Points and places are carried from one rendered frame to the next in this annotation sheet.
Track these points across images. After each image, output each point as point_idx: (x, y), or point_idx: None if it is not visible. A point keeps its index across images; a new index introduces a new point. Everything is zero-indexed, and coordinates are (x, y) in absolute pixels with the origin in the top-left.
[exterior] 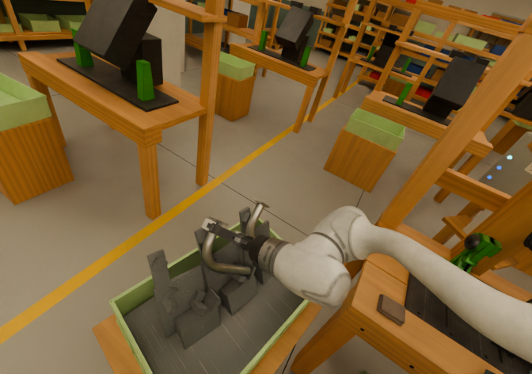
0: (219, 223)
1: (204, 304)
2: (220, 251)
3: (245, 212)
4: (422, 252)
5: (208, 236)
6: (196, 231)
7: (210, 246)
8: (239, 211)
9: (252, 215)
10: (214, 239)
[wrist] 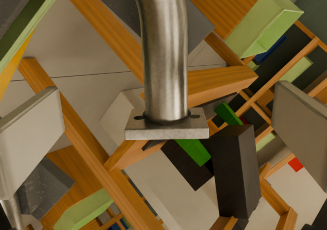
0: (180, 127)
1: None
2: None
3: (43, 196)
4: None
5: (187, 43)
6: (210, 31)
7: None
8: (73, 184)
9: (20, 223)
10: (158, 42)
